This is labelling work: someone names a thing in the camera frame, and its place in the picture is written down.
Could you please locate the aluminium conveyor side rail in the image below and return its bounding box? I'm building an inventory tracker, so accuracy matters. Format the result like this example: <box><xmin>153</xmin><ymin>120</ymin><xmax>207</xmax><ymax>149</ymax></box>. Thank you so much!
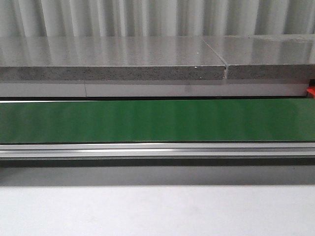
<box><xmin>0</xmin><ymin>142</ymin><xmax>315</xmax><ymax>167</ymax></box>

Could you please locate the green conveyor belt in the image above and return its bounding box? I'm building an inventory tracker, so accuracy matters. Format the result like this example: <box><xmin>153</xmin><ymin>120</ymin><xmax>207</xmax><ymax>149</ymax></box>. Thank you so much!
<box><xmin>0</xmin><ymin>98</ymin><xmax>315</xmax><ymax>144</ymax></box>

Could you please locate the grey stone counter slab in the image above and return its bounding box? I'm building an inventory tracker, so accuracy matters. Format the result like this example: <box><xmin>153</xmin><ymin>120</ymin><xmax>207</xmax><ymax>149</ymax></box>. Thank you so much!
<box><xmin>0</xmin><ymin>35</ymin><xmax>315</xmax><ymax>81</ymax></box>

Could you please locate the white pleated curtain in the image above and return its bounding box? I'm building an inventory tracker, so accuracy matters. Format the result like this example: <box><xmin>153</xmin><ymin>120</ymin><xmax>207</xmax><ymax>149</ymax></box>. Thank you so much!
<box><xmin>0</xmin><ymin>0</ymin><xmax>315</xmax><ymax>37</ymax></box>

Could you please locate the red plastic object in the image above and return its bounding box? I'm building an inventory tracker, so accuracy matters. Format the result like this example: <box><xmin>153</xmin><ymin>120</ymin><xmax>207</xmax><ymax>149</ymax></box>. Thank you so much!
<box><xmin>306</xmin><ymin>79</ymin><xmax>315</xmax><ymax>98</ymax></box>

